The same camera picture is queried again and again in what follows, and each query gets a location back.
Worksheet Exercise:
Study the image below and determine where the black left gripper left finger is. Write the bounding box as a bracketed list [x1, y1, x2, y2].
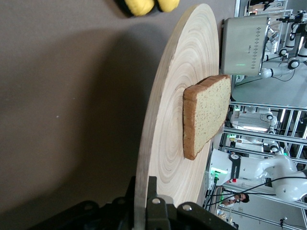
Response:
[28, 176, 136, 230]

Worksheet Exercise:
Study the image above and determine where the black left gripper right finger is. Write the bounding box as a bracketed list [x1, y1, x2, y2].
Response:
[143, 176, 236, 230]

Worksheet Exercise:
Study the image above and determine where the slice of bread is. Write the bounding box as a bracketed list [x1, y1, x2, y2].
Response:
[182, 74, 232, 161]

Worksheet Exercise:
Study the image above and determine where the round wooden plate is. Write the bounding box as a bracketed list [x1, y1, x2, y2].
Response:
[133, 3, 220, 230]

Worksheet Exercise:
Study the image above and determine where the silver two-slot toaster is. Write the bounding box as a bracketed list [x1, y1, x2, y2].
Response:
[220, 16, 271, 77]

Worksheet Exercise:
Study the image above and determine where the person with dark hair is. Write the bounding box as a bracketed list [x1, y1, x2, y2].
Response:
[222, 193, 250, 208]

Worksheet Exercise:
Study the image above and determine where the yellow quilted oven mitt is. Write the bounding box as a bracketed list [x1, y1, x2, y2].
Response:
[157, 0, 180, 12]
[124, 0, 155, 17]

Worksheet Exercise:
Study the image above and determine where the aluminium frame rack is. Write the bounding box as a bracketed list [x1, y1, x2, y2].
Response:
[220, 100, 307, 166]

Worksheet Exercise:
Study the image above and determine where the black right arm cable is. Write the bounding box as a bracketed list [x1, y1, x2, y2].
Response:
[202, 176, 307, 209]

